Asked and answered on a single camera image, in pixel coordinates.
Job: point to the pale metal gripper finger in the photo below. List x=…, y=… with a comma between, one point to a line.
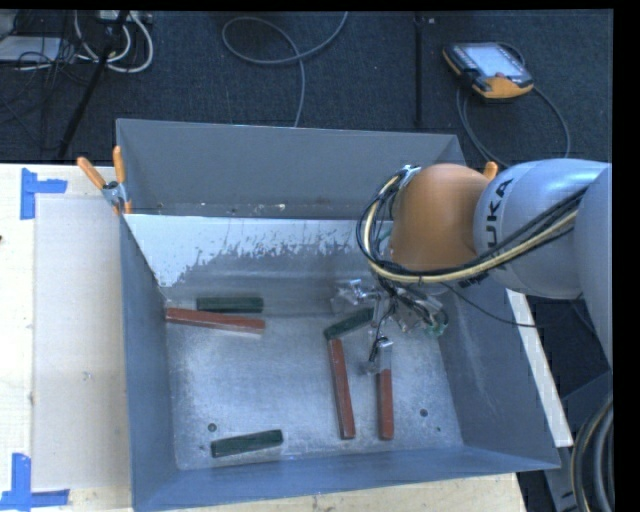
x=382, y=353
x=351, y=292

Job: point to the dark green flat block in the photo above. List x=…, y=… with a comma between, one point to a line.
x=230, y=304
x=348, y=324
x=246, y=443

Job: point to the red-brown flat block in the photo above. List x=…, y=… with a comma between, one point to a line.
x=215, y=320
x=385, y=405
x=342, y=390

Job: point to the grey metal bin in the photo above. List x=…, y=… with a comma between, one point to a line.
x=280, y=380

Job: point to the pale wood flat board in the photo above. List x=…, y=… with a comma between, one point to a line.
x=80, y=320

